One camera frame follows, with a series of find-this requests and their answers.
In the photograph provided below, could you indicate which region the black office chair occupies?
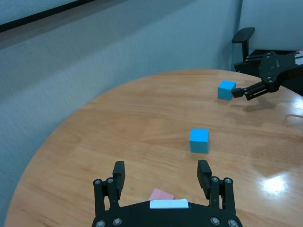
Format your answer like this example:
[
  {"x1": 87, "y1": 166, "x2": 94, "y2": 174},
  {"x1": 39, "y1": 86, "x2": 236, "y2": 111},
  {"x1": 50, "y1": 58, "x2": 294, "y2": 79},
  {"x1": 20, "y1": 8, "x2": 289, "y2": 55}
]
[{"x1": 231, "y1": 27, "x2": 303, "y2": 95}]

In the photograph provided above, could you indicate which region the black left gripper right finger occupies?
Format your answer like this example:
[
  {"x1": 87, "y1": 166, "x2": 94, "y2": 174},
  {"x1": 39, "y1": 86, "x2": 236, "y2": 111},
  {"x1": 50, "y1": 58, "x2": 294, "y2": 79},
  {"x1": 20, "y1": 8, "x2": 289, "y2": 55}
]
[{"x1": 197, "y1": 159, "x2": 235, "y2": 210}]

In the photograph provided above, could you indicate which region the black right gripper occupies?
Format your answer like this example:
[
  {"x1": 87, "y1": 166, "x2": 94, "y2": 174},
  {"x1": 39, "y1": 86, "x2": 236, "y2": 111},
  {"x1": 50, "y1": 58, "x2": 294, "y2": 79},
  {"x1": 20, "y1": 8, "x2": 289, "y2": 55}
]
[{"x1": 231, "y1": 50, "x2": 303, "y2": 101}]

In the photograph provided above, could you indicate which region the black wall rail strip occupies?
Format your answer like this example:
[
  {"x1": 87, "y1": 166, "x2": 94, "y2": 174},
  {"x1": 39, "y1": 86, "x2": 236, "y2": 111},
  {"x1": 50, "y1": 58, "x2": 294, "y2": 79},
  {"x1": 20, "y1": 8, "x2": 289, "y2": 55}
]
[{"x1": 0, "y1": 0, "x2": 95, "y2": 34}]

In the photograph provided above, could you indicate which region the blue wooden cube block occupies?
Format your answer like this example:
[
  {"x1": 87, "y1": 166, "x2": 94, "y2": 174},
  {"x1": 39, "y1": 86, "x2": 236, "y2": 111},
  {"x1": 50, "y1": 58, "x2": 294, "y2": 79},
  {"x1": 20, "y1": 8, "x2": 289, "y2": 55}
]
[
  {"x1": 189, "y1": 128, "x2": 210, "y2": 154},
  {"x1": 217, "y1": 80, "x2": 237, "y2": 101}
]

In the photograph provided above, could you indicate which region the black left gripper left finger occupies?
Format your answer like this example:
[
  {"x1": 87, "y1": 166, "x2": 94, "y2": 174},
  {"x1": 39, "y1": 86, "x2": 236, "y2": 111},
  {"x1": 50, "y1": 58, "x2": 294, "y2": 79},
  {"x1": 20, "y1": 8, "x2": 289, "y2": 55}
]
[{"x1": 92, "y1": 160, "x2": 125, "y2": 211}]

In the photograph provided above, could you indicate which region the pink wooden cube block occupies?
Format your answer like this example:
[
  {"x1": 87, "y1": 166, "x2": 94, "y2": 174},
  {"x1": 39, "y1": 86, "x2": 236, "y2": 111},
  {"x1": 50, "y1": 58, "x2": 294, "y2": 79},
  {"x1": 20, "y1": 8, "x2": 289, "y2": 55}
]
[{"x1": 148, "y1": 188, "x2": 176, "y2": 202}]

